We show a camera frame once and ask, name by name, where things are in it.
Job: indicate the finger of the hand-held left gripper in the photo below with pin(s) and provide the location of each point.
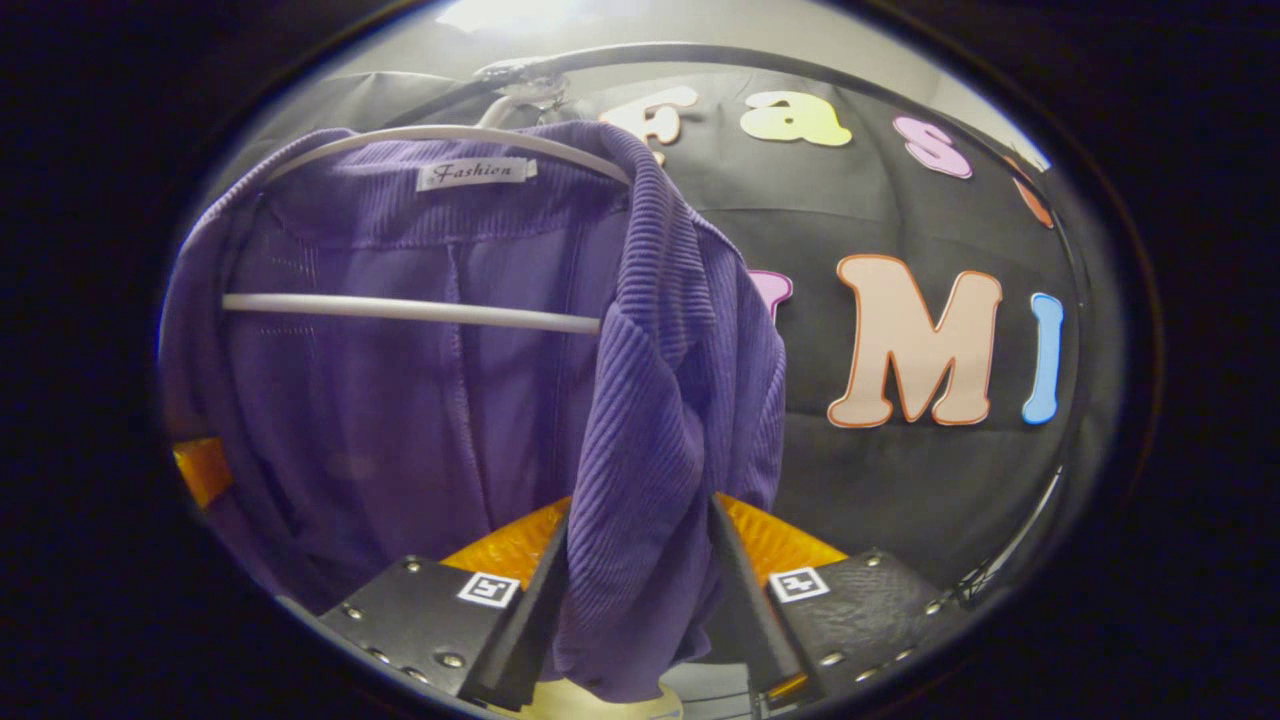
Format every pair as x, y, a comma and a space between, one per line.
203, 470

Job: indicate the white clothes hanger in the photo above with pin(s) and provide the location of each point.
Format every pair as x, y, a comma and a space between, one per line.
400, 310

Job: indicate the black backdrop cloth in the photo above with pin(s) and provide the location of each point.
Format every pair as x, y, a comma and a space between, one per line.
900, 500

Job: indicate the purple ribbed jacket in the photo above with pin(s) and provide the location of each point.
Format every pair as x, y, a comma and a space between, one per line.
380, 430

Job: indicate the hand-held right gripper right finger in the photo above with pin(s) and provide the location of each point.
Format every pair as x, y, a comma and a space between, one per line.
745, 610

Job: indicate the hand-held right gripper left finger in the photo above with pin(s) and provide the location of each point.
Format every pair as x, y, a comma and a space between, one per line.
530, 620

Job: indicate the black metal clothes rack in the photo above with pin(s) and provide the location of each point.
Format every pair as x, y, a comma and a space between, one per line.
700, 52

